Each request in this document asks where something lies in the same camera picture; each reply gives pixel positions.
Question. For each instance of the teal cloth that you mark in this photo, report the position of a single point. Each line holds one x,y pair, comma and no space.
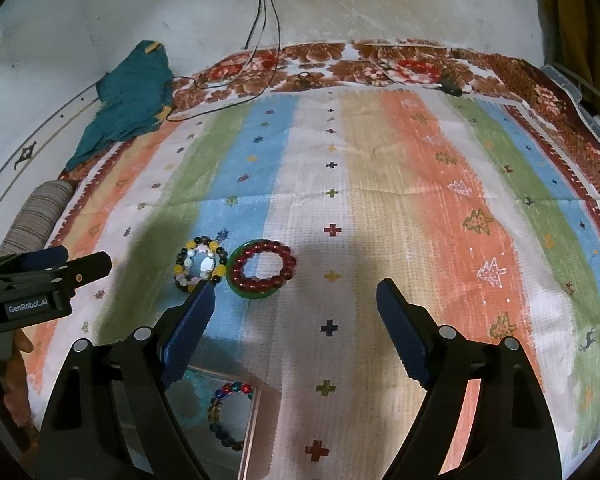
134,99

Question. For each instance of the green jade bangle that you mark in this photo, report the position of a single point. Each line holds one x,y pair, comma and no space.
241,284

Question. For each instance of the metal wire rack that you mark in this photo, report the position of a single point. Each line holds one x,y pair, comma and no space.
585,96

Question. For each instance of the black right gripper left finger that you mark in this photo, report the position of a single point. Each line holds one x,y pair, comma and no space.
181,329

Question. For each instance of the striped grey pillow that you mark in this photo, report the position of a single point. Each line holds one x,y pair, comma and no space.
37,217

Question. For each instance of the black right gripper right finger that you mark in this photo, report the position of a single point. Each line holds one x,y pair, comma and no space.
408,327

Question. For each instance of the clear jewelry tray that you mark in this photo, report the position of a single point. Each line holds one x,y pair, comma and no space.
217,414

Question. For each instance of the striped colourful bed cover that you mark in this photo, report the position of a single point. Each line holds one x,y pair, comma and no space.
337,402

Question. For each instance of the person's left hand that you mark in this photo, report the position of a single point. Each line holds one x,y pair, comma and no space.
14,381

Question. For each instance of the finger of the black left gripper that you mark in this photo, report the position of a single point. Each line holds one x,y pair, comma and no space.
33,261
81,271

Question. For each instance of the black charger plug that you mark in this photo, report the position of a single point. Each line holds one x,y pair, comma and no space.
449,87

